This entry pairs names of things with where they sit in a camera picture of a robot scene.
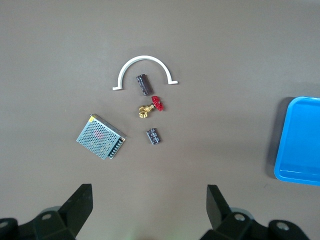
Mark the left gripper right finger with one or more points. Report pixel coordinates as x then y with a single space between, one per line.
225 225

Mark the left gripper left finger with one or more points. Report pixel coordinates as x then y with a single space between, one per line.
72 217

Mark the short black capacitor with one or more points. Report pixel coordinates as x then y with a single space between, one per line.
153 136

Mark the long dark brown capacitor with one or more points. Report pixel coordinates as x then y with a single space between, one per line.
144 85

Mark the metal mesh power supply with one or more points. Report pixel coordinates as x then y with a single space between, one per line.
100 136

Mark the blue plastic tray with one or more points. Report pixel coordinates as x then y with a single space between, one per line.
302 140

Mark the white half-round pipe clamp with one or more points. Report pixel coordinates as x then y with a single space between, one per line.
143 57

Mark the brown table mat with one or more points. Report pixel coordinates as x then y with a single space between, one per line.
225 50

